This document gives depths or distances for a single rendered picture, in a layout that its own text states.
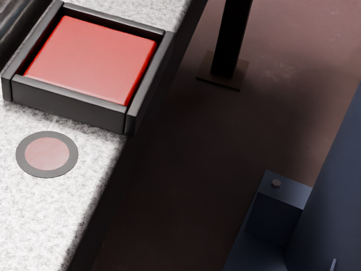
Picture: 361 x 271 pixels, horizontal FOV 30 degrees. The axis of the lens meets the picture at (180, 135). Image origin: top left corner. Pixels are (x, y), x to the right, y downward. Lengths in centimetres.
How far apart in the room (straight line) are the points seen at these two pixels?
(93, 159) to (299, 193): 124
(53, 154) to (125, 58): 7
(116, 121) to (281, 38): 163
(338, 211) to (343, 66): 80
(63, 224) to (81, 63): 10
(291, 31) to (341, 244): 89
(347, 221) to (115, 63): 89
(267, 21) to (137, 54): 164
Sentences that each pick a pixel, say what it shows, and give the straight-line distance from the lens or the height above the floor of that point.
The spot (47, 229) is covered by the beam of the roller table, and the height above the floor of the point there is 91.
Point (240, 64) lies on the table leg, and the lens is 184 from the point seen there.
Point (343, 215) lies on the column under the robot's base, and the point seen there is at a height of 27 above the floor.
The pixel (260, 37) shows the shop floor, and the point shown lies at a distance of 196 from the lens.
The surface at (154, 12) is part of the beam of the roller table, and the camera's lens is 45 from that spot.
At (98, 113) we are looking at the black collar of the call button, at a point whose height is 93.
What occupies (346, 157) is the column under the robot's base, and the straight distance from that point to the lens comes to 115.
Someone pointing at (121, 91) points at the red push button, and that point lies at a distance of 37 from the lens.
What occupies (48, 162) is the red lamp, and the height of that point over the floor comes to 92.
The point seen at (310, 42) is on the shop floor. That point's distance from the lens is 199.
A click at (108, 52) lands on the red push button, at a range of 39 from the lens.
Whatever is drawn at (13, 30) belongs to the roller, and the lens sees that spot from 43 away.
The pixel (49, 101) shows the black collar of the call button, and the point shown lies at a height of 92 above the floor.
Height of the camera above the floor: 118
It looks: 47 degrees down
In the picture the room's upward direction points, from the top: 11 degrees clockwise
